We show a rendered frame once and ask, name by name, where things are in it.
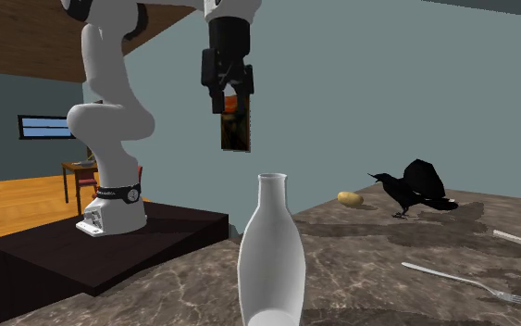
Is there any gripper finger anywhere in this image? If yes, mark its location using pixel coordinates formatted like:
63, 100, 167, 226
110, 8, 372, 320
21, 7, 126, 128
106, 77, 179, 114
233, 64, 255, 98
200, 47, 226, 115

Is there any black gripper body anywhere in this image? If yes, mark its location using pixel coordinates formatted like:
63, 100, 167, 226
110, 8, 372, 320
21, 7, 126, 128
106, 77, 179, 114
207, 16, 252, 88

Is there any yellow potato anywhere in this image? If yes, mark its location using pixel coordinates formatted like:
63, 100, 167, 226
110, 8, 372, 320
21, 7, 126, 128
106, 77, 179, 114
337, 191, 365, 208

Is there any red chair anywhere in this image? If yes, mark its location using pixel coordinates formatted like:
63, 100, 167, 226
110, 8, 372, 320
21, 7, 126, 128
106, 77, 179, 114
77, 164, 144, 216

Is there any wooden table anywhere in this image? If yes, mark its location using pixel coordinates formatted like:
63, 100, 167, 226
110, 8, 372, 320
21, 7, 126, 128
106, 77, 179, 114
59, 159, 100, 216

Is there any white vase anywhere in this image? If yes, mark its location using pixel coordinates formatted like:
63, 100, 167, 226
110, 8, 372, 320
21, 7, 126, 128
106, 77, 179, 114
236, 172, 307, 326

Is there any window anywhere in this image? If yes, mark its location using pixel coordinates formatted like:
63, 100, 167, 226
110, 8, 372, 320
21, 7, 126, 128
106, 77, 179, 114
17, 114, 78, 141

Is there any black crow figure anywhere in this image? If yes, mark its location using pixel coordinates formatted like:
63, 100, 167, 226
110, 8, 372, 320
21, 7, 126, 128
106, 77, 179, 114
366, 157, 460, 220

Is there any dark robot stand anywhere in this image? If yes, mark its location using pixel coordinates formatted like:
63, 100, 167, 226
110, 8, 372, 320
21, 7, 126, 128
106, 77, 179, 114
0, 200, 230, 326

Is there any silver fork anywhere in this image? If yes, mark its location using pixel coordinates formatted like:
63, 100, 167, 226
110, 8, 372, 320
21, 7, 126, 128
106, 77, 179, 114
400, 261, 521, 309

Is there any silver knife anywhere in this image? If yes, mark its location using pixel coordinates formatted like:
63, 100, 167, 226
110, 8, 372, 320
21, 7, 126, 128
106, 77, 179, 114
492, 228, 521, 249

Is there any dark wall picture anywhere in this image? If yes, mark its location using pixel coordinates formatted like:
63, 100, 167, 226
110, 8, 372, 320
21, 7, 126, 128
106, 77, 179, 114
219, 92, 253, 154

